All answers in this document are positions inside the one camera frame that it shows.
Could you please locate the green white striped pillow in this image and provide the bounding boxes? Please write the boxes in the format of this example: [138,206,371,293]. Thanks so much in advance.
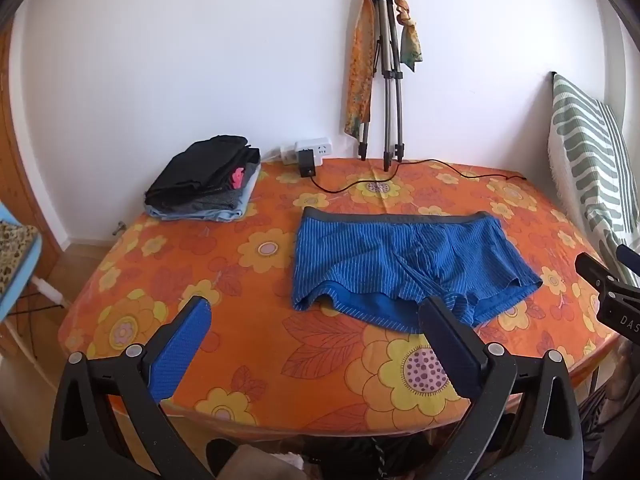
[547,72,640,281]

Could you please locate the black cable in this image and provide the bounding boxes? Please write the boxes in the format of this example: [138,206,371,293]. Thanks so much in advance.
[307,159,528,195]

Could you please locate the stack of folded dark clothes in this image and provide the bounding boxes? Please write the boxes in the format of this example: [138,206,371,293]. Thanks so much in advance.
[144,135,262,222]

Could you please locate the grey metal tripod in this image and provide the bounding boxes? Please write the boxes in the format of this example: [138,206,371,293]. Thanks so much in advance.
[357,0,406,172]

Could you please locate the light blue chair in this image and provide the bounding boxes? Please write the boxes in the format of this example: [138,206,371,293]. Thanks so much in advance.
[0,200,71,322]

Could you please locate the orange floral tablecloth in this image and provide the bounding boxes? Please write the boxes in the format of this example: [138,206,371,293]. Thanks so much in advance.
[57,157,626,436]

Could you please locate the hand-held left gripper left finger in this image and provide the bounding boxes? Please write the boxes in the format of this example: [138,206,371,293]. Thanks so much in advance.
[48,296,216,480]

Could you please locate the leopard print cushion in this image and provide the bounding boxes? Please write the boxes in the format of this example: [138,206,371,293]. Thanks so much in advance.
[0,222,40,297]

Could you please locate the blue striped pants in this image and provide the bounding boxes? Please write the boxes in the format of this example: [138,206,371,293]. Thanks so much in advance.
[291,206,544,335]

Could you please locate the white power strip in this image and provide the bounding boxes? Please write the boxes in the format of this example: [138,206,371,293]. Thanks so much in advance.
[295,137,333,160]

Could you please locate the orange patterned scarf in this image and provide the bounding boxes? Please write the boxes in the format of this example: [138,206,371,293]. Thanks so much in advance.
[344,0,423,142]

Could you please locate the wooden door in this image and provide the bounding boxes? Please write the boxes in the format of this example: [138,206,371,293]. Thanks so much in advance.
[0,25,63,281]

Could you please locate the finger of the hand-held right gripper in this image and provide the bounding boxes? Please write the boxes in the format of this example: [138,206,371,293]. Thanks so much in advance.
[575,252,622,304]
[616,244,640,277]

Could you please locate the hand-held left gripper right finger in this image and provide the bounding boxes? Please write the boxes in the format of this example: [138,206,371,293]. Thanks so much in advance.
[417,296,586,480]

